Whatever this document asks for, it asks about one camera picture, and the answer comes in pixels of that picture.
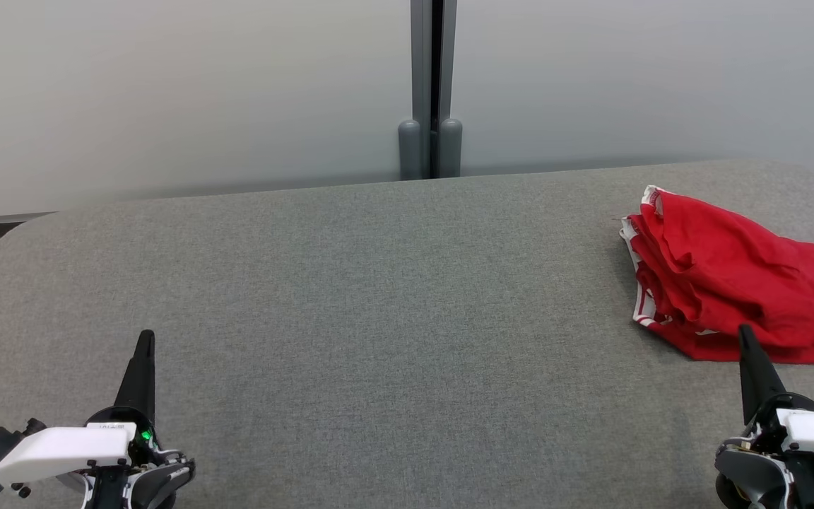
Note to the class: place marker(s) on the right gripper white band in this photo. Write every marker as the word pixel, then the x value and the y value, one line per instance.
pixel 813 431

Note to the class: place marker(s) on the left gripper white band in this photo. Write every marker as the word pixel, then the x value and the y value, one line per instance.
pixel 68 449

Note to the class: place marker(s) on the red shorts with white stripes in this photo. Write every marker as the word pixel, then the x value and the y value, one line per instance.
pixel 732 268

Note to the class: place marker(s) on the red basketball jersey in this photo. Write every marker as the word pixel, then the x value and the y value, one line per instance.
pixel 651 311

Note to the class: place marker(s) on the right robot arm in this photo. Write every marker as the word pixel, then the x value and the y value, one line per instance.
pixel 781 481

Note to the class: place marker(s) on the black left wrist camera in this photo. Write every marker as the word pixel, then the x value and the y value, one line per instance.
pixel 4 445

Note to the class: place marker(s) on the grey partition post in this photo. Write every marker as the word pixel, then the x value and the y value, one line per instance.
pixel 429 85

